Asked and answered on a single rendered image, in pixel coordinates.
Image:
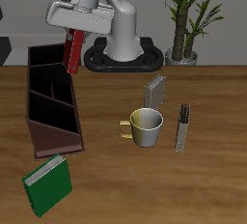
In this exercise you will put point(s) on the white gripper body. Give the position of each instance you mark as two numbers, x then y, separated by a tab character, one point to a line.
80	17

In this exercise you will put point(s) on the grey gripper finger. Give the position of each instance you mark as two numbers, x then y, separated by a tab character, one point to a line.
69	34
85	37

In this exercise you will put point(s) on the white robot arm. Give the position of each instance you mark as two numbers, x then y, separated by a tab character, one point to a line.
123	25

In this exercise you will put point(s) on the dark brown desk caddy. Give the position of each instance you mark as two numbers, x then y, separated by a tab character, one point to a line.
51	105

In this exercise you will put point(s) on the grey and black book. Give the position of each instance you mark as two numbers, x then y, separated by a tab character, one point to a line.
182	128

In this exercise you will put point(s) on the green book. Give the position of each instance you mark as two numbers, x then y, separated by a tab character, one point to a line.
48	186

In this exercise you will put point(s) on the pot plant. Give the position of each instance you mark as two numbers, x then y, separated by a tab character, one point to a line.
186	18

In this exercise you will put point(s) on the yellow and white mug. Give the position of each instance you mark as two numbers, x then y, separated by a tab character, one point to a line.
144	128

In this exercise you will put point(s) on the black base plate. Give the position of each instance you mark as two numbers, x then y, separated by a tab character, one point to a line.
122	63

